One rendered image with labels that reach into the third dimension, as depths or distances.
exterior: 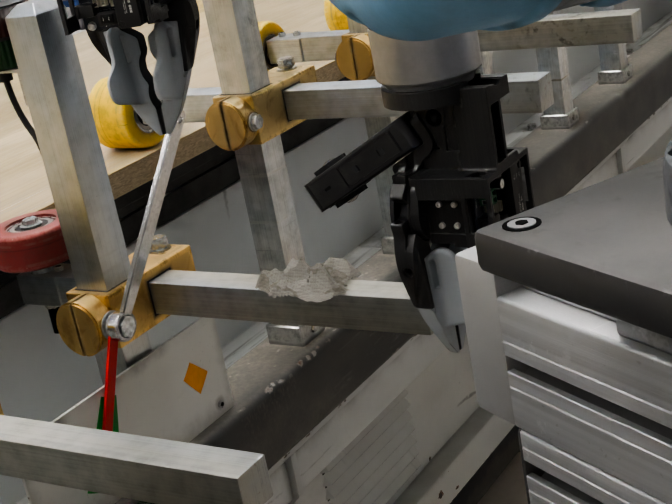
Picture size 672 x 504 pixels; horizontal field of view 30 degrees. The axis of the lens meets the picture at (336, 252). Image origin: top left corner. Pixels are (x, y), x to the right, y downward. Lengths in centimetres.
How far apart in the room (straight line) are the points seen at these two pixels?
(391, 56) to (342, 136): 92
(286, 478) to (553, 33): 56
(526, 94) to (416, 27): 75
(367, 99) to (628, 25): 30
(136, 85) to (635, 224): 58
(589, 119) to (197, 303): 102
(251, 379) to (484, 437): 102
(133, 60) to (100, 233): 15
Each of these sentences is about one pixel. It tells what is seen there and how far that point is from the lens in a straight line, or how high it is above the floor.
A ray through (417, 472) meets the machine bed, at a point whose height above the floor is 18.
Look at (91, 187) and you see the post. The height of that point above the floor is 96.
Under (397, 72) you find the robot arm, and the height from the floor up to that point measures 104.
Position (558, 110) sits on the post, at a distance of 192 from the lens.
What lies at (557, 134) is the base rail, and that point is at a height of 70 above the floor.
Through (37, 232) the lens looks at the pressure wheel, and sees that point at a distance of 116.
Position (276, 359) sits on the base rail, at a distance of 129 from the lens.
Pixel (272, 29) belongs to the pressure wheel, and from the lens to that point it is 159.
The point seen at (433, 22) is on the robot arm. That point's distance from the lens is 38.
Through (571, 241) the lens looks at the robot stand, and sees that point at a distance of 51.
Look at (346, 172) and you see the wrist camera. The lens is 93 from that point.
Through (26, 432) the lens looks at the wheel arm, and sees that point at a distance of 90.
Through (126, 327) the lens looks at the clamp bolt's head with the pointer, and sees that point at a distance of 105.
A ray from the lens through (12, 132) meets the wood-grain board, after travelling 165.
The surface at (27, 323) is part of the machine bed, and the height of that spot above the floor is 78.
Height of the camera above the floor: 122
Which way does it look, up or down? 20 degrees down
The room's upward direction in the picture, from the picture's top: 11 degrees counter-clockwise
